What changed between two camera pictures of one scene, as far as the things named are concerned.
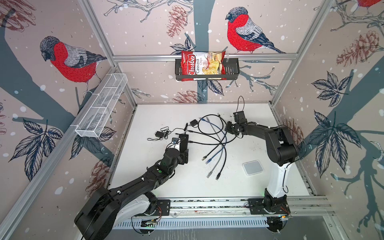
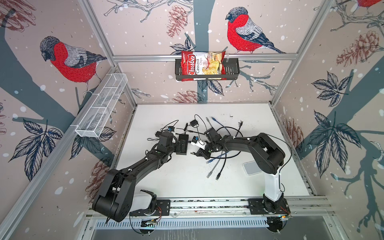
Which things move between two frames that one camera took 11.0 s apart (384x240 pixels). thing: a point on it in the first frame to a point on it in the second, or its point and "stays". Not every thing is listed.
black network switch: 184,142 stays
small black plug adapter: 194,122 stays
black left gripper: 184,157 to 179,148
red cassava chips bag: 202,63 stays
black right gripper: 228,124 to 202,153
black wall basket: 232,72 stays
